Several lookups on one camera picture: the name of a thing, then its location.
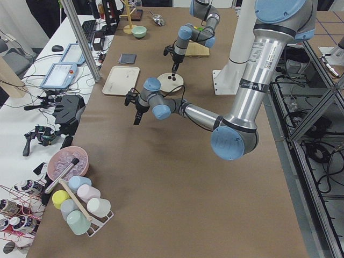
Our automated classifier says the pink ice bowl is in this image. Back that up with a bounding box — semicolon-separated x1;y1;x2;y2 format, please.
47;146;89;181

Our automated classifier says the teach pendant far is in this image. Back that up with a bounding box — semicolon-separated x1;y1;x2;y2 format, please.
60;43;85;66

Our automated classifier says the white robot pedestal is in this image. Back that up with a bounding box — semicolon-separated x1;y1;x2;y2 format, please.
213;0;256;95

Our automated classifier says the bamboo cutting board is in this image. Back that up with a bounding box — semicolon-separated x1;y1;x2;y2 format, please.
185;42;210;58

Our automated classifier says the wooden cup tree stand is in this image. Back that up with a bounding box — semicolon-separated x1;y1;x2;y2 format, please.
120;0;137;34

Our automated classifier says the steel muddler black tip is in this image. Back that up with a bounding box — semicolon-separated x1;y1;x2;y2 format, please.
44;157;80;194

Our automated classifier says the mint green bowl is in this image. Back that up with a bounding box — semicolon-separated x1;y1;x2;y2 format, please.
132;26;147;39

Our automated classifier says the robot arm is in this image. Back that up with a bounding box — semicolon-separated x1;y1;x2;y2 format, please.
126;1;317;160
164;1;220;77

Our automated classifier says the white cup rack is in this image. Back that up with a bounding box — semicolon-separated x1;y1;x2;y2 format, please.
52;176;114;238

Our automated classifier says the teach pendant near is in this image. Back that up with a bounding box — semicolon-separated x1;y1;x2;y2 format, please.
40;62;77;90

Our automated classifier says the white rabbit tray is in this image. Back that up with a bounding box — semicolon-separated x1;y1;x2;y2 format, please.
102;66;140;96

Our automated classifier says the teach pendant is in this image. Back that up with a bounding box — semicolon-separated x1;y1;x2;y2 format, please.
40;62;77;90
60;43;85;66

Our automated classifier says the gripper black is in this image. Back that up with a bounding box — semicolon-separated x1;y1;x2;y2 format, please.
171;48;185;75
133;95;149;125

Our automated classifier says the steel ice scoop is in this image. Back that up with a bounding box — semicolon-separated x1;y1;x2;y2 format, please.
149;11;166;26

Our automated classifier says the folded grey cloth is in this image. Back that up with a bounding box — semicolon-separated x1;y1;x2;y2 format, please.
118;53;137;65

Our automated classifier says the aluminium frame post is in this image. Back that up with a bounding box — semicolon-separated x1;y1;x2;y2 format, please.
60;0;101;83

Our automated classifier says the grey white plate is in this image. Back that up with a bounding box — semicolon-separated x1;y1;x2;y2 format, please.
157;73;184;92

